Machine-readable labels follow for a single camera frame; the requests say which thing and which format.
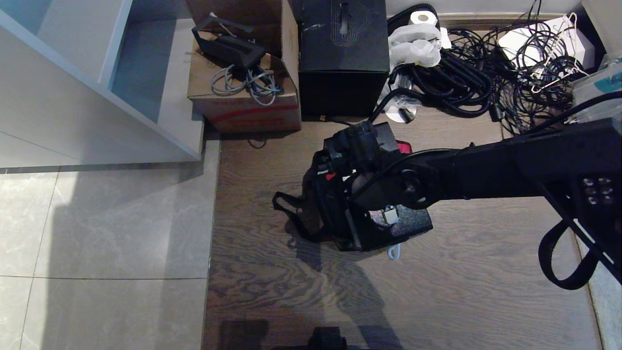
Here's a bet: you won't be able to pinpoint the black router device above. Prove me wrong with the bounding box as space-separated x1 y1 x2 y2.
191 14 267 70

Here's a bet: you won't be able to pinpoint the grey cable bundle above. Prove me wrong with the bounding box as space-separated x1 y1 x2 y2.
210 64 284 106

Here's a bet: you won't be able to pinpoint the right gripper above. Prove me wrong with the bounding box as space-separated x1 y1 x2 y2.
324 122 384 172

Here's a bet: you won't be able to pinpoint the white plastic bag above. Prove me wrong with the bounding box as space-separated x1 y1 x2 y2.
388 23 444 69

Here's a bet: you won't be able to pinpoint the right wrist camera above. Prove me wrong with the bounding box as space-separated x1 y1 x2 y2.
375 122 407 157

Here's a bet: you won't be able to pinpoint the tangled thin black cables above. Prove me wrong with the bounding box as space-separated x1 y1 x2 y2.
447 0 591 136

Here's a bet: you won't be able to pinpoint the brown cardboard box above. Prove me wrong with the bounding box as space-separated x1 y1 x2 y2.
187 0 303 134

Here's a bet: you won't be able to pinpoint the silver disc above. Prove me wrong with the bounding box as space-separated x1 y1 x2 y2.
386 105 417 124

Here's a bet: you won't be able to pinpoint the black corrugated hose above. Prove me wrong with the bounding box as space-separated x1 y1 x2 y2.
372 4 493 122

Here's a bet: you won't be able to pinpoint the white wire hanger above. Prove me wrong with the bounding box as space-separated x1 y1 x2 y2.
531 13 589 94

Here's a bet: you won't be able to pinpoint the clear plastic container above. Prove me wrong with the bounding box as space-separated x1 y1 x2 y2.
571 54 622 123

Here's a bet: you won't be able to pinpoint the white paper roll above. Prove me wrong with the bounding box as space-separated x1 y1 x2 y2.
409 11 440 28

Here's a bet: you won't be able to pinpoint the white flat box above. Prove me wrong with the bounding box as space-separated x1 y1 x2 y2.
498 17 596 71

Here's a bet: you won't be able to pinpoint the large black box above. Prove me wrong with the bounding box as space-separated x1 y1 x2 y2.
290 0 391 117

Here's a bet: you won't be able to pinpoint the white shelf unit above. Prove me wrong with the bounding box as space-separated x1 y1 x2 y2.
0 0 205 168

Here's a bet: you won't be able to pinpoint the dark camouflage bag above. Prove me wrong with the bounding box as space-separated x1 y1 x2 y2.
272 139 434 253

